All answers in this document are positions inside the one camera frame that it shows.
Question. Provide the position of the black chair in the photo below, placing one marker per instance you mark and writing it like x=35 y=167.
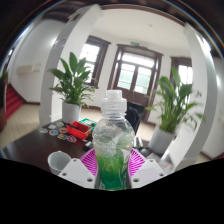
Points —
x=136 y=116

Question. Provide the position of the tall potted plant, white pot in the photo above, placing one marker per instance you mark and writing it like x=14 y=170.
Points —
x=175 y=103

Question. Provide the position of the green exit sign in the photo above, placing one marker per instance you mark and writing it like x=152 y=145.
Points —
x=135 y=43

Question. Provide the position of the clear bottle with green drink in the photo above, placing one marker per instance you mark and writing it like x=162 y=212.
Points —
x=112 y=150

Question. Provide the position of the dark-framed window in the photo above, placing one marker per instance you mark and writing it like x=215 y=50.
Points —
x=183 y=71
x=91 y=56

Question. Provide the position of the dark wooden glazed door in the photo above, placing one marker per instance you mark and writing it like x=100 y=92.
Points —
x=136 y=71

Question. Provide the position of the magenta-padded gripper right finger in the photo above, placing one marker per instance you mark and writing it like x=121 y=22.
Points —
x=149 y=171

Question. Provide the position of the bushy potted plant, white pot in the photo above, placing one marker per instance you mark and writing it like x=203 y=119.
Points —
x=73 y=83

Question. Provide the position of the red box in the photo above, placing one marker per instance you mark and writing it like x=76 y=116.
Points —
x=78 y=130

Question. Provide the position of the white wall radiator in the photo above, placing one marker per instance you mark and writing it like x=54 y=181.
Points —
x=28 y=69

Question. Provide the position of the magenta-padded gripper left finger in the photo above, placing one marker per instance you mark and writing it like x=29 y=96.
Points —
x=76 y=171

